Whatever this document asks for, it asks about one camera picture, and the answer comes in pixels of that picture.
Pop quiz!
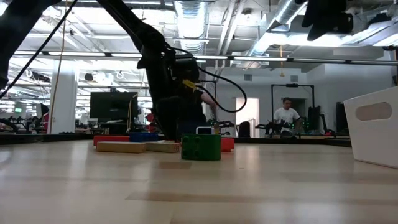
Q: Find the green studded block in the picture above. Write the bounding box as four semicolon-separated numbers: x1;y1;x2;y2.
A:
180;133;223;162

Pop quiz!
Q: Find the wooden plank block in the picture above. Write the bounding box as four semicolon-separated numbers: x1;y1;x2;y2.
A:
95;141;147;154
144;141;182;154

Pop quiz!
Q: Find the blue studded brick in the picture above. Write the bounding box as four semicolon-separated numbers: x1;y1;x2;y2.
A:
129;132;160;143

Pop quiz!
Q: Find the yellow tape piece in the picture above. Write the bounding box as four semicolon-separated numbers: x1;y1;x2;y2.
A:
182;78;198;92

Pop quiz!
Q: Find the white building column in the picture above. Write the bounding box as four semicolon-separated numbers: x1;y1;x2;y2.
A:
49;60;78;134

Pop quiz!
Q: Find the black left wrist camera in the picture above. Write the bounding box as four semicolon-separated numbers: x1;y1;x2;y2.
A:
174;58;200;84

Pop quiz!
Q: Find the black office chair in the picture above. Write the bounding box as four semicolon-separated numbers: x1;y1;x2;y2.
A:
238;121;251;138

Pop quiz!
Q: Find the black background monitor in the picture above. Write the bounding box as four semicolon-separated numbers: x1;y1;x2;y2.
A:
90;91;139;124

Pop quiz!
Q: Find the small white-framed screen device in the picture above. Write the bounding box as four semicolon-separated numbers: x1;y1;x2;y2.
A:
195;126;215;135

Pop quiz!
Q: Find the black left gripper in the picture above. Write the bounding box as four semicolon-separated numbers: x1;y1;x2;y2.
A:
136;42;183;141

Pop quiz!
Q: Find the black aluminium table frame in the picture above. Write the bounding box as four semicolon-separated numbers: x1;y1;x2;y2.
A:
0;133;354;147

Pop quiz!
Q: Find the black cabinet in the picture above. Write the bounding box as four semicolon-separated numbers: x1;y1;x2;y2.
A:
335;101;351;136

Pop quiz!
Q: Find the person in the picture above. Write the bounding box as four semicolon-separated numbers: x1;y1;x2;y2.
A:
180;88;220;138
273;96;302;138

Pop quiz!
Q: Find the yellow hanging cable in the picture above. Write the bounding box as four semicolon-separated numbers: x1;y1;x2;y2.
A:
48;0;68;134

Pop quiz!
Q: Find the black background rig frame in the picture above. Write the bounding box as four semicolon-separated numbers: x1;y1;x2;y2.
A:
271;83;315;138

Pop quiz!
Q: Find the silver ventilation duct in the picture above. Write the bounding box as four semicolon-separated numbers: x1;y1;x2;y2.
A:
174;0;208;80

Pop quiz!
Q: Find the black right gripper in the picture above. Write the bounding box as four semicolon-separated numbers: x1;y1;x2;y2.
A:
300;0;354;42

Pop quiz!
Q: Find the horizontal light bar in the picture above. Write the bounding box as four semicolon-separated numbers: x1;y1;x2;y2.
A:
0;49;398;67

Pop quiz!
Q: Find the white plastic bin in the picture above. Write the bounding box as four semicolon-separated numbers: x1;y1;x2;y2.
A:
343;86;398;170

